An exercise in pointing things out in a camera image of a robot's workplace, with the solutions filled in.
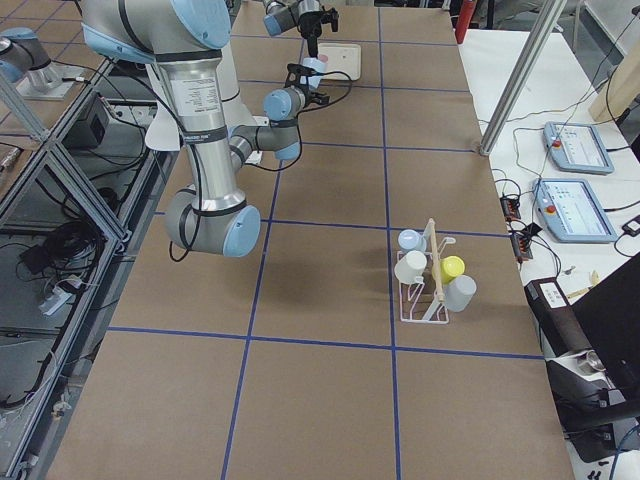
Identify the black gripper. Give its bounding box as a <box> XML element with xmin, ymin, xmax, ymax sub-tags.
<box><xmin>299</xmin><ymin>7</ymin><xmax>339</xmax><ymax>58</ymax></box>
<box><xmin>285</xmin><ymin>63</ymin><xmax>330</xmax><ymax>106</ymax></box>

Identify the blue cup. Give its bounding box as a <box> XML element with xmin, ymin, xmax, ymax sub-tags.
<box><xmin>301</xmin><ymin>57</ymin><xmax>327</xmax><ymax>90</ymax></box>
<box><xmin>398</xmin><ymin>229</ymin><xmax>427</xmax><ymax>253</ymax></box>

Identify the pale green plastic cup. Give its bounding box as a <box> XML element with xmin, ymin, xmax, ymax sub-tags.
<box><xmin>394</xmin><ymin>251</ymin><xmax>427</xmax><ymax>285</ymax></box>

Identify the yellow plastic cup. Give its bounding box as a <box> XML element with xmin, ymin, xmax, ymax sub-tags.
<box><xmin>440</xmin><ymin>255</ymin><xmax>466</xmax><ymax>284</ymax></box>

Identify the grey plastic cup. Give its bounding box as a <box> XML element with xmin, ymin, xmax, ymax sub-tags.
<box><xmin>444</xmin><ymin>275</ymin><xmax>477</xmax><ymax>312</ymax></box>

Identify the cream plastic tray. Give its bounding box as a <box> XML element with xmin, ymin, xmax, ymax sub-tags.
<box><xmin>318</xmin><ymin>43</ymin><xmax>361</xmax><ymax>81</ymax></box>

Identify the red fire extinguisher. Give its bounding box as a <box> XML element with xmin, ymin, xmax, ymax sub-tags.
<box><xmin>454</xmin><ymin>0</ymin><xmax>477</xmax><ymax>45</ymax></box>

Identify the black usb hub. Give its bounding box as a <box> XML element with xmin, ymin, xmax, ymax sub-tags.
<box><xmin>509</xmin><ymin>231</ymin><xmax>533</xmax><ymax>264</ymax></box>
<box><xmin>500</xmin><ymin>196</ymin><xmax>521</xmax><ymax>222</ymax></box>

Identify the blue teach pendant far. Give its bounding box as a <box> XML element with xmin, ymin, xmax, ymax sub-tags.
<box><xmin>543</xmin><ymin>122</ymin><xmax>614</xmax><ymax>175</ymax></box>

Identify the blue teach pendant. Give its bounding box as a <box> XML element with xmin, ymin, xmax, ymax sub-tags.
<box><xmin>543</xmin><ymin>122</ymin><xmax>614</xmax><ymax>175</ymax></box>
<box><xmin>533</xmin><ymin>178</ymin><xmax>617</xmax><ymax>244</ymax></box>

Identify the blue teach pendant near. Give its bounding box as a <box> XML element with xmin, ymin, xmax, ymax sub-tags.
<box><xmin>533</xmin><ymin>178</ymin><xmax>617</xmax><ymax>244</ymax></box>

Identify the black monitor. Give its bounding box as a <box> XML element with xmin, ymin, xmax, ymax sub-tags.
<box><xmin>566</xmin><ymin>256</ymin><xmax>639</xmax><ymax>430</ymax></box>

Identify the white wire cup rack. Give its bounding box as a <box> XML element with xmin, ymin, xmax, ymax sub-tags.
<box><xmin>394</xmin><ymin>218</ymin><xmax>456</xmax><ymax>325</ymax></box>

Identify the grey aluminium post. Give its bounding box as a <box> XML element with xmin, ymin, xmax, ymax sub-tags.
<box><xmin>479</xmin><ymin>0</ymin><xmax>567</xmax><ymax>156</ymax></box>

